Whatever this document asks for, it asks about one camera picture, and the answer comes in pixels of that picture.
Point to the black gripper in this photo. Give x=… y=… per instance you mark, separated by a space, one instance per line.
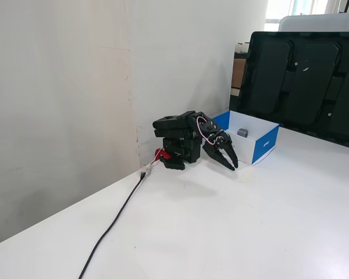
x=220 y=147

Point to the gray cube block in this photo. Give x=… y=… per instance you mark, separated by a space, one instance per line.
x=243 y=132

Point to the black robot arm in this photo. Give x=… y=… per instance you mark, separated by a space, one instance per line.
x=177 y=136

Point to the blue and white cardboard box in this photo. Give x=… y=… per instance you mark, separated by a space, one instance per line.
x=264 y=145

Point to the brown cardboard box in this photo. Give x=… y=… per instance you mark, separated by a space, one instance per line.
x=238 y=73

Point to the red table clamp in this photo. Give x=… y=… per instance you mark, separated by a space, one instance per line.
x=162 y=153

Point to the large black plastic tray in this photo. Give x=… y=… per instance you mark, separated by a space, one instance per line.
x=302 y=84

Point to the small white container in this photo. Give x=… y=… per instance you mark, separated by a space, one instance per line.
x=242 y=47

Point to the white rounded plastic object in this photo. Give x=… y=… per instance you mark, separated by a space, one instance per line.
x=317 y=21

